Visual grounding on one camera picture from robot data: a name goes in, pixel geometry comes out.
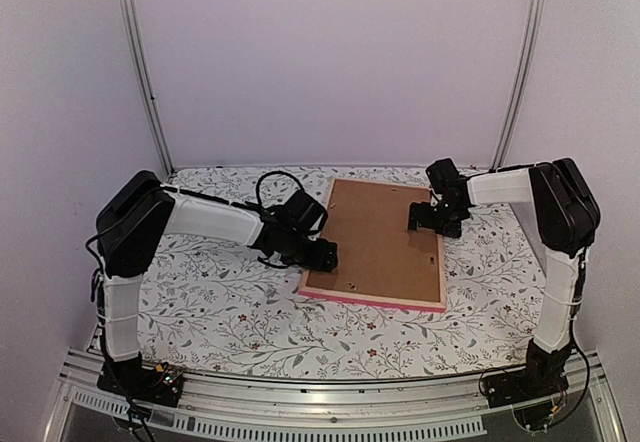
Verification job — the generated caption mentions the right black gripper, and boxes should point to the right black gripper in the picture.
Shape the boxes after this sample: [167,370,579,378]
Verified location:
[405,199,463,239]

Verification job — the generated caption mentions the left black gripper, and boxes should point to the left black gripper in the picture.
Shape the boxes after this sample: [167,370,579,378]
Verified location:
[283,231,340,274]

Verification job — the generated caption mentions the pink picture frame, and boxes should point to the pink picture frame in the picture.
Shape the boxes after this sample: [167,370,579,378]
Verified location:
[298,178,447,313]

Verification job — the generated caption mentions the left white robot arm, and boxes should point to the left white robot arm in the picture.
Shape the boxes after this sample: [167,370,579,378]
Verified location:
[85,170,338,396]

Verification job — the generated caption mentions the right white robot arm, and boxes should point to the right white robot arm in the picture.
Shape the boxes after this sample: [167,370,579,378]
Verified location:
[407,158,601,398]

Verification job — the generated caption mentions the floral patterned table mat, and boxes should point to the floral patterned table mat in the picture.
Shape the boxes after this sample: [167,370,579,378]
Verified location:
[97,164,571,381]

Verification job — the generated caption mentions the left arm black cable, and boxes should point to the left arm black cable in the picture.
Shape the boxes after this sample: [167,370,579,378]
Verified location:
[254,170,331,271]

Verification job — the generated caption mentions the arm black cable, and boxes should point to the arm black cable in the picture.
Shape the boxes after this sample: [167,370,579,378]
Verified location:
[464,161,594,413]
[254,170,331,271]

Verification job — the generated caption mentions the right aluminium corner post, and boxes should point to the right aluminium corner post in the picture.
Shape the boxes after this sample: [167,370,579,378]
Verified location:
[490,0,545,170]

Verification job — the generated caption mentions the aluminium corner post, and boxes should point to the aluminium corner post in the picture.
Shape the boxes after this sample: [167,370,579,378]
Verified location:
[119,0,175,177]
[490,0,545,170]

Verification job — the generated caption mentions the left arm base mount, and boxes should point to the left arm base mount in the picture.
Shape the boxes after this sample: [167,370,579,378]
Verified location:
[97,358,184,408]

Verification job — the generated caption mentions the aluminium front rail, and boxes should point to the aluminium front rail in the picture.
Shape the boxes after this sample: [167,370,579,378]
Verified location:
[43,349,628,441]

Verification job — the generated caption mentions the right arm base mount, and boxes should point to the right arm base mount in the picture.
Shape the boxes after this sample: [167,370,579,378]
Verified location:
[478,364,570,433]

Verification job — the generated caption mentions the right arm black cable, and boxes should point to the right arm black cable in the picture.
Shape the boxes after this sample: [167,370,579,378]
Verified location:
[464,161,594,413]

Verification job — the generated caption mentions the left aluminium corner post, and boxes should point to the left aluminium corner post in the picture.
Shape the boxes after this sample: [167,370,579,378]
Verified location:
[119,0,175,177]

